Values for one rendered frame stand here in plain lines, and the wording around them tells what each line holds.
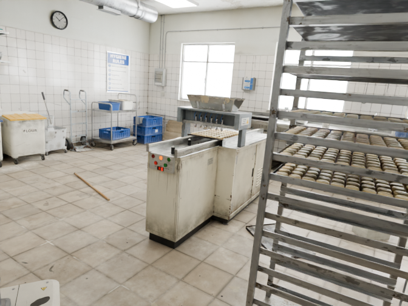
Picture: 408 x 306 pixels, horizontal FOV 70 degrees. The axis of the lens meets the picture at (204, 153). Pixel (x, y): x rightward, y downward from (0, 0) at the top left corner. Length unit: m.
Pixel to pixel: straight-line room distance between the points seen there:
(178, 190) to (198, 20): 5.21
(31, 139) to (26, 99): 0.91
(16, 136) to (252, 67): 4.41
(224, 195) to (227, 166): 0.32
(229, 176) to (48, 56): 4.36
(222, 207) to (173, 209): 0.73
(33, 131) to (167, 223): 3.36
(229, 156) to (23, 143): 3.52
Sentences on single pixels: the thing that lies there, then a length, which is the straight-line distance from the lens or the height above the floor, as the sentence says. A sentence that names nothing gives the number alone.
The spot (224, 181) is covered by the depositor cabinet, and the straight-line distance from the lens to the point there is 2.99.
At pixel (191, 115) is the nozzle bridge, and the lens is 3.16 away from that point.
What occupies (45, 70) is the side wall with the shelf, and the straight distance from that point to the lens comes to 6.20.
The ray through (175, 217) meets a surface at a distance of 2.53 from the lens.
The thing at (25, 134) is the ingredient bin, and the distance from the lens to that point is 5.36.
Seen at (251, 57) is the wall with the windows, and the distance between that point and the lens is 6.35.
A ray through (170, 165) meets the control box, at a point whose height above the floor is 0.77.
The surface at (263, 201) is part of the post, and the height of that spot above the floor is 0.94.
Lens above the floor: 1.41
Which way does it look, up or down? 13 degrees down
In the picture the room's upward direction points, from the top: 4 degrees clockwise
